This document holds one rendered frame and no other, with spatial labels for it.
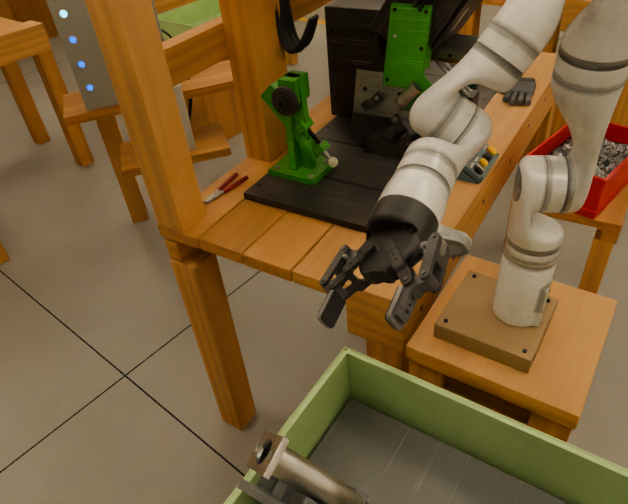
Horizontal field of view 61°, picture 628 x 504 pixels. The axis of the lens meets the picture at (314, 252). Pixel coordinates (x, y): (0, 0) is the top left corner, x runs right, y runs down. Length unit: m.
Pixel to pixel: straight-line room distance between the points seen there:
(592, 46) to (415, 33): 0.82
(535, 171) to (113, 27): 0.83
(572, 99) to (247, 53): 0.92
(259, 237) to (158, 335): 1.19
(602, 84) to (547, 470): 0.54
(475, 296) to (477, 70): 0.56
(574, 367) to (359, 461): 0.43
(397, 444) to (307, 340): 1.33
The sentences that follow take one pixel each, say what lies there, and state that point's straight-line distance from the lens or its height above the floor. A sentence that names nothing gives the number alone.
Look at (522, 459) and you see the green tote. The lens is 0.91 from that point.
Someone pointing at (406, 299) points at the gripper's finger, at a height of 1.30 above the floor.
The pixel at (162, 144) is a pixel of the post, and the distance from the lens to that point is 1.28.
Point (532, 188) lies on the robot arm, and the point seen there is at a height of 1.19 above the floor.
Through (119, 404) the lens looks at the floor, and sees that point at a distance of 2.24.
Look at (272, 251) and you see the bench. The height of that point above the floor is 0.88.
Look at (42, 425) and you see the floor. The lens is 2.32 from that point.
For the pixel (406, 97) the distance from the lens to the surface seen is 1.52.
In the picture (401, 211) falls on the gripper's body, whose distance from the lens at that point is 0.57.
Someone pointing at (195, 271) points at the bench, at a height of 0.75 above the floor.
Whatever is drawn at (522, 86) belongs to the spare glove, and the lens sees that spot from 1.97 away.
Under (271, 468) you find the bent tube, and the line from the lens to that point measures 0.54.
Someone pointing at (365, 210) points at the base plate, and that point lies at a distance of 1.33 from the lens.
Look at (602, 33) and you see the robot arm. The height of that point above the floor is 1.43.
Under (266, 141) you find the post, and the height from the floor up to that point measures 0.95.
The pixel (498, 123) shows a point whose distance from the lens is 1.76.
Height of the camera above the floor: 1.66
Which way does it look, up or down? 39 degrees down
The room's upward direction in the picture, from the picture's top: 6 degrees counter-clockwise
